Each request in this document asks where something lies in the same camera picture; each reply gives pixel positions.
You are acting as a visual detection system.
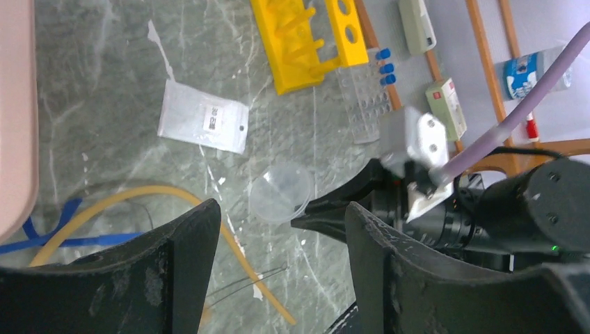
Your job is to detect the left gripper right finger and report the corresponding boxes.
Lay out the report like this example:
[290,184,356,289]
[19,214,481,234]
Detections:
[345,203,589,333]

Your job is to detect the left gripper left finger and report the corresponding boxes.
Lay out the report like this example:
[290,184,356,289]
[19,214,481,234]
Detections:
[1,199,221,333]

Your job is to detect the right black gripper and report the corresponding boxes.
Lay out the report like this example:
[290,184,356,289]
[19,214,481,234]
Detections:
[290,159,489,251]

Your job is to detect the tan rubber tubing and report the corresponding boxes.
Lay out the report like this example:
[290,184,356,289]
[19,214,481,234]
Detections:
[28,185,297,326]

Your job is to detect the blue safety glasses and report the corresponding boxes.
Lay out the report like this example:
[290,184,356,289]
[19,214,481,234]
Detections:
[0,198,146,256]

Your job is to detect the small blue cap tube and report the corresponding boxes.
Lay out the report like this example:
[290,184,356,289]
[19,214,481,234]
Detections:
[375,48,391,61]
[378,63,394,75]
[380,74,397,86]

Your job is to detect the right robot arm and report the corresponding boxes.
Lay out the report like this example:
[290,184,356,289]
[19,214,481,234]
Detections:
[291,158,589,270]

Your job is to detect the clear acrylic tube rack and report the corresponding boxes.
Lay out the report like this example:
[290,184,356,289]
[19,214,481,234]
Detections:
[336,48,394,144]

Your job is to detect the orange wooden shelf rack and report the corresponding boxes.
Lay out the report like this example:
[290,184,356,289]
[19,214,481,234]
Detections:
[354,1,589,175]

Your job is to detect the green white box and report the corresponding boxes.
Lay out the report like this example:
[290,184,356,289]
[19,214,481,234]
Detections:
[398,0,437,56]
[425,77,467,141]

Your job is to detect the white paper packet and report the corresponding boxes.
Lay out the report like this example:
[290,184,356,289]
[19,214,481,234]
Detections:
[157,79,249,154]

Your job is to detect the yellow test tube rack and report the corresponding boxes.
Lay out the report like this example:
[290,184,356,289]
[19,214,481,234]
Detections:
[250,0,369,95]

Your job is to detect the pink plastic bin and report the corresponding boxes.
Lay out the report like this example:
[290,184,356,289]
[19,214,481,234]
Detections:
[1,0,39,241]

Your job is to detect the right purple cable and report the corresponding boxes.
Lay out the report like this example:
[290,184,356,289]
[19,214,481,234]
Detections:
[429,20,590,185]

